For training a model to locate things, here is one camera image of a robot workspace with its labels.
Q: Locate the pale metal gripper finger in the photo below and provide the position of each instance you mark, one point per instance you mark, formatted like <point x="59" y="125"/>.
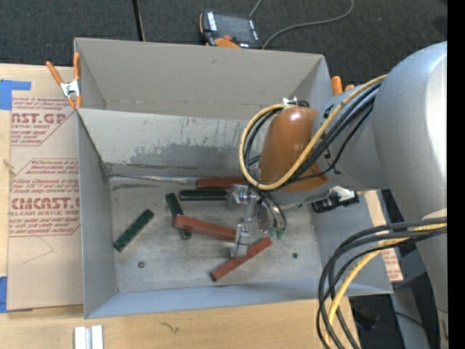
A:
<point x="244" y="235"/>
<point x="239" y="251"/>

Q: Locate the red-brown flat block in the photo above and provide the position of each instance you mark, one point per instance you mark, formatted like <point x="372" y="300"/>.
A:
<point x="218" y="183"/>
<point x="203" y="227"/>
<point x="232" y="265"/>

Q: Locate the dark green flat block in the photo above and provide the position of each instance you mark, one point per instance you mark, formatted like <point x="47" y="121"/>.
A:
<point x="203" y="195"/>
<point x="174" y="205"/>
<point x="133" y="229"/>

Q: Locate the grey metal bin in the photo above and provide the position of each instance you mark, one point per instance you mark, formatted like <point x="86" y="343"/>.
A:
<point x="163" y="260"/>

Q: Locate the brown cardboard board red print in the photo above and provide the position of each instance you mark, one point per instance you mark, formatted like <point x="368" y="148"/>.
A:
<point x="43" y="180"/>

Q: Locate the black cylinder on white bracket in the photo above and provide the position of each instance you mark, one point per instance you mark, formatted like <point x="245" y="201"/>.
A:
<point x="332" y="204"/>

